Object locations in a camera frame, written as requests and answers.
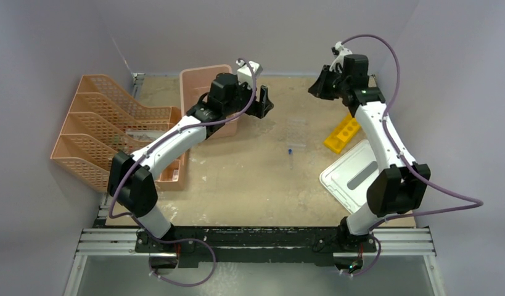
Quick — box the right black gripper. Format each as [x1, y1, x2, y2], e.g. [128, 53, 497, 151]
[308, 66, 349, 102]

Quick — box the blue capped test tube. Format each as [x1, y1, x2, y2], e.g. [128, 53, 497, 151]
[287, 149, 294, 170]

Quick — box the white plastic tray lid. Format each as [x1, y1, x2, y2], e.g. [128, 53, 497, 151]
[319, 139, 379, 213]

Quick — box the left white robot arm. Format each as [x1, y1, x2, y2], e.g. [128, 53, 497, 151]
[107, 73, 274, 252]

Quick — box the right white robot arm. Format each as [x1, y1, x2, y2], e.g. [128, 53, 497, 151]
[308, 54, 431, 251]

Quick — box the yellow test tube rack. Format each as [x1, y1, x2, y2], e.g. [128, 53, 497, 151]
[323, 114, 361, 154]

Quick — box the pink plastic bin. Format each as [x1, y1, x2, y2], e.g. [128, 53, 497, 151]
[179, 64, 232, 115]

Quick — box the clear plastic tube rack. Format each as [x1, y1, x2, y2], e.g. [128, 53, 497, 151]
[285, 118, 307, 150]

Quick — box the orange mesh file rack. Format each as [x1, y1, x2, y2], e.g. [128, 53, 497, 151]
[50, 75, 181, 192]

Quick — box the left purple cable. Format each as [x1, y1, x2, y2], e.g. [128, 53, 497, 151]
[108, 57, 258, 287]

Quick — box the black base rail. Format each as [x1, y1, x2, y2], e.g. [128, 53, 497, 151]
[74, 225, 437, 271]

